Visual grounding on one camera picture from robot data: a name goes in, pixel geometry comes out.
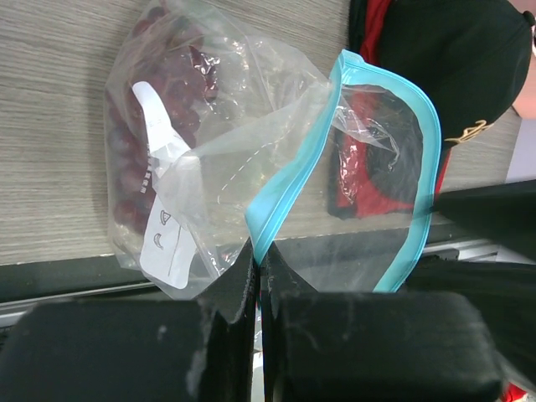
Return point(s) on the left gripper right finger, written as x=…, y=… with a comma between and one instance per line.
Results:
x=362, y=346

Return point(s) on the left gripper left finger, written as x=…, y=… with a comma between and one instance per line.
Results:
x=120, y=350

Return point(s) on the clear zip top bag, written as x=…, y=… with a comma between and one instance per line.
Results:
x=260, y=172

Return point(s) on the purple toy grapes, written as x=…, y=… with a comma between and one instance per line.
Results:
x=160, y=87

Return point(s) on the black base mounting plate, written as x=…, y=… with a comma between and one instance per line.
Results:
x=100, y=275

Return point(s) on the red and black folded cloth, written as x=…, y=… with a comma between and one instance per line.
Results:
x=368, y=159

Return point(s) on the black embroidered cap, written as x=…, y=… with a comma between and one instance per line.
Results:
x=470, y=57

